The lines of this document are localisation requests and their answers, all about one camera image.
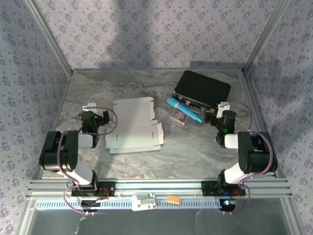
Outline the controller board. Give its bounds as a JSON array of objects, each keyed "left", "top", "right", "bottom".
[
  {"left": 219, "top": 198, "right": 238, "bottom": 212},
  {"left": 80, "top": 199, "right": 101, "bottom": 212}
]

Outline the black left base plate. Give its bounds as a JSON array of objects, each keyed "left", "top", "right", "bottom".
[{"left": 71, "top": 181, "right": 116, "bottom": 198}]

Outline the small purple card box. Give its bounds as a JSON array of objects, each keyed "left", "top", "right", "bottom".
[{"left": 170, "top": 109, "right": 189, "bottom": 125}]

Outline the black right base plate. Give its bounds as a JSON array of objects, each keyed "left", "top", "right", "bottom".
[{"left": 201, "top": 180, "right": 246, "bottom": 196}]

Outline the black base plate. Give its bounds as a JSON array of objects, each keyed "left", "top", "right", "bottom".
[
  {"left": 71, "top": 181, "right": 116, "bottom": 198},
  {"left": 201, "top": 180, "right": 246, "bottom": 196}
]

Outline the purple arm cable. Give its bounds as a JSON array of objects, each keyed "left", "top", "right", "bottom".
[
  {"left": 57, "top": 105, "right": 118, "bottom": 216},
  {"left": 224, "top": 102, "right": 274, "bottom": 216}
]

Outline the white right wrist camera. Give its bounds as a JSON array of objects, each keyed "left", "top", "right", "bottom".
[{"left": 216, "top": 101, "right": 230, "bottom": 118}]

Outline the aluminium frame post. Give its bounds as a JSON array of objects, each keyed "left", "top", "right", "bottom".
[
  {"left": 23, "top": 0, "right": 74, "bottom": 75},
  {"left": 242, "top": 0, "right": 292, "bottom": 75}
]

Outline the grey slotted cable duct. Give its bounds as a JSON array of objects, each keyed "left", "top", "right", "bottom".
[{"left": 35, "top": 197, "right": 235, "bottom": 210}]

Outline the black hard case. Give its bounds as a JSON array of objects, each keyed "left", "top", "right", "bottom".
[{"left": 172, "top": 70, "right": 232, "bottom": 115}]

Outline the white paper box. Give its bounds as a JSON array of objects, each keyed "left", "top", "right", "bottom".
[{"left": 105, "top": 97, "right": 165, "bottom": 154}]

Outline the white plastic bracket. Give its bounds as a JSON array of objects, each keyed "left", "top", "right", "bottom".
[{"left": 131, "top": 193, "right": 157, "bottom": 212}]

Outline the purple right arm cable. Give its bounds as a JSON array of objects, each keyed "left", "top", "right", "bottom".
[{"left": 224, "top": 102, "right": 274, "bottom": 216}]

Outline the aluminium side rail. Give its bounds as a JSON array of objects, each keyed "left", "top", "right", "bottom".
[
  {"left": 241, "top": 70, "right": 282, "bottom": 179},
  {"left": 38, "top": 72, "right": 73, "bottom": 179}
]

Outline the right controller board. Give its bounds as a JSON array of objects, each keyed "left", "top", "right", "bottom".
[{"left": 219, "top": 198, "right": 238, "bottom": 212}]

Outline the blue marker pen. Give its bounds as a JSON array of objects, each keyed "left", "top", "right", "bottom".
[{"left": 167, "top": 97, "right": 203, "bottom": 123}]

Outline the left controller board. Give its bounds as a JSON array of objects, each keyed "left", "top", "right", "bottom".
[{"left": 80, "top": 199, "right": 101, "bottom": 212}]

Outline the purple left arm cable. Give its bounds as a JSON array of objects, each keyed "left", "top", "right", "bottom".
[{"left": 57, "top": 105, "right": 118, "bottom": 216}]

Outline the aluminium mounting rail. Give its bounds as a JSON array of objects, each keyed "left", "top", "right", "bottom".
[{"left": 26, "top": 178, "right": 293, "bottom": 198}]

